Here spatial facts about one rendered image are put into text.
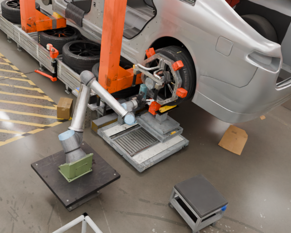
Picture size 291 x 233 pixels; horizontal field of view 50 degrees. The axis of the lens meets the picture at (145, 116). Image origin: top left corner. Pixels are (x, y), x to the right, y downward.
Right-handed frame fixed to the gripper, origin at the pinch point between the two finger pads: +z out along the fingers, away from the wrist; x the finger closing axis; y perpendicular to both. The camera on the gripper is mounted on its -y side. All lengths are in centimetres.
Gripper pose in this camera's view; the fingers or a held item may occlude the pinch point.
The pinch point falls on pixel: (149, 96)
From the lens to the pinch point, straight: 323.3
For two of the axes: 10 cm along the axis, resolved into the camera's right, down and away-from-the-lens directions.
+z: 7.2, -3.1, 6.2
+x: 6.8, 5.2, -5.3
